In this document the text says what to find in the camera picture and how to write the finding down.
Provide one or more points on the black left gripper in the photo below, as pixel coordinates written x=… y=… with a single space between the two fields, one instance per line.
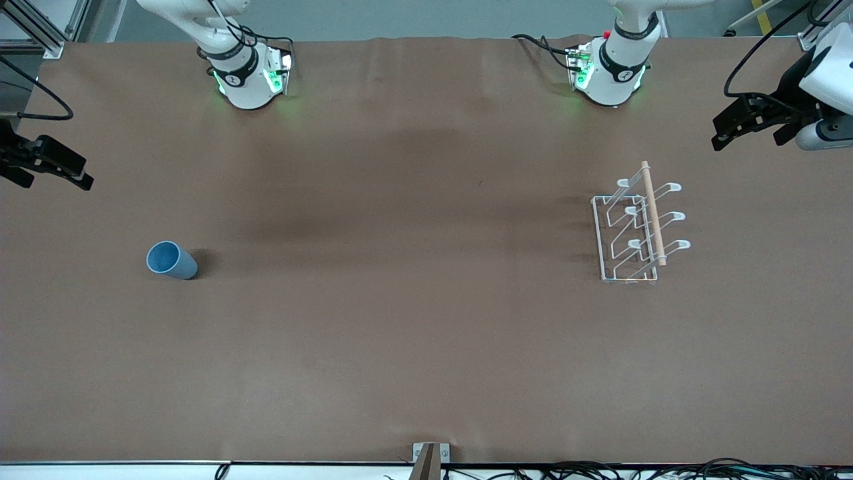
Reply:
x=788 y=91

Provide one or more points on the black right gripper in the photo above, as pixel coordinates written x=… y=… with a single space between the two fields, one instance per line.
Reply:
x=9 y=152

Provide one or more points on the light blue plastic cup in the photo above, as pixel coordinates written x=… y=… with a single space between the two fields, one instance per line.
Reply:
x=174 y=263

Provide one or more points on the white metal tube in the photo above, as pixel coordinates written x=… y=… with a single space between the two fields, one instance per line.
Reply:
x=753 y=18

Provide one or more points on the brown table cover sheet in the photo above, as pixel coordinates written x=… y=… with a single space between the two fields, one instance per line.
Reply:
x=426 y=320

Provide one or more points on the brown bar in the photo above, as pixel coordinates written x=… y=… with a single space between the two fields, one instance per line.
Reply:
x=426 y=466

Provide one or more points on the aluminium profile post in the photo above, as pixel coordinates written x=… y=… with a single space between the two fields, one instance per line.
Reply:
x=810 y=41
x=40 y=33

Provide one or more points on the white table edge rail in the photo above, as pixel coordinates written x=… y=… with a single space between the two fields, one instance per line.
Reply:
x=100 y=472

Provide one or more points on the small metal edge bracket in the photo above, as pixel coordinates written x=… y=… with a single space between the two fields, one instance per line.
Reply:
x=445 y=453

